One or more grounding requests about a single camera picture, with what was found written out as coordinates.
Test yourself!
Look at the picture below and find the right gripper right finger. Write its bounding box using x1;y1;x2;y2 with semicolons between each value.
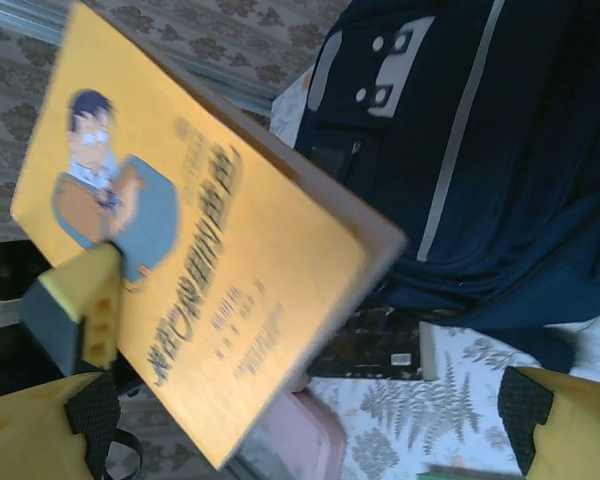
497;364;600;480

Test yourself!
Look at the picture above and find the pink pencil case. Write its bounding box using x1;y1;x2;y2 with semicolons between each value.
234;389;346;480

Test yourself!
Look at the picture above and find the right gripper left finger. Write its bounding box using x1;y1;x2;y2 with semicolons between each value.
0;371;122;480

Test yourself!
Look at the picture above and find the navy blue backpack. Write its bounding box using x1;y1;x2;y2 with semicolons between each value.
292;0;600;374

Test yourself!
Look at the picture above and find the yellow cartoon cover book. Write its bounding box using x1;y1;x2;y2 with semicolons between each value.
9;0;409;470

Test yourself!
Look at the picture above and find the right gripper thin black cable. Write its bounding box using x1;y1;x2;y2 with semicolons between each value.
112;427;147;474

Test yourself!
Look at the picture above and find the black paperback book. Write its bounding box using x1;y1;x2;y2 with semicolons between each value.
309;307;441;381

